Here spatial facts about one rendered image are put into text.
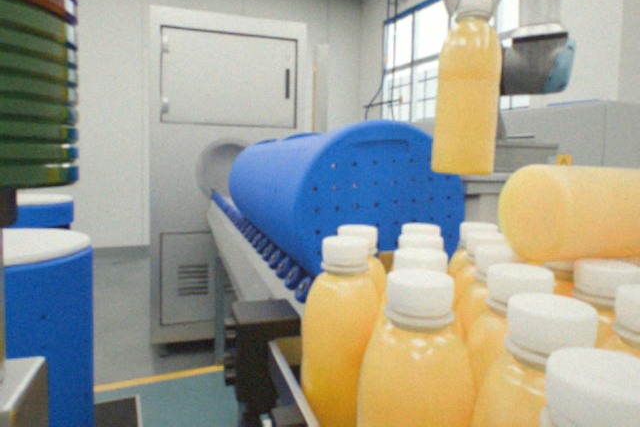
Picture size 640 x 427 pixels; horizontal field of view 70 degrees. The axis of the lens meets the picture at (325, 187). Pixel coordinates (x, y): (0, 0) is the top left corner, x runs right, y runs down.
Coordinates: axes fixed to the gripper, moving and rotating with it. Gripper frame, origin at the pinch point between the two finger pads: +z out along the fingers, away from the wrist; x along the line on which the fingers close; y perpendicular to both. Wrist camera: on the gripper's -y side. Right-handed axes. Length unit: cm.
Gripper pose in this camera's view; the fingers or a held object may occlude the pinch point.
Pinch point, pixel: (473, 5)
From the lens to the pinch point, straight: 59.5
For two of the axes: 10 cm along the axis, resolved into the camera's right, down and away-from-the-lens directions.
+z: -0.6, 10.0, 0.3
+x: -9.7, -0.5, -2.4
